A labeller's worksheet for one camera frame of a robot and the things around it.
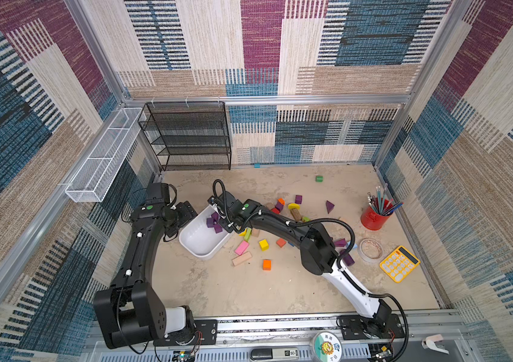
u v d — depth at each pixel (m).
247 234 0.94
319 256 0.60
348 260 0.87
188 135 1.08
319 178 1.15
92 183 0.70
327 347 0.64
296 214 1.02
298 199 1.05
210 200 0.85
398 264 0.87
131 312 0.40
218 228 0.95
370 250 0.92
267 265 0.87
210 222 0.97
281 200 1.05
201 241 0.93
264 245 0.91
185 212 0.74
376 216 0.90
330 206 1.02
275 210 1.02
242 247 0.92
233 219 0.71
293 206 1.03
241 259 0.89
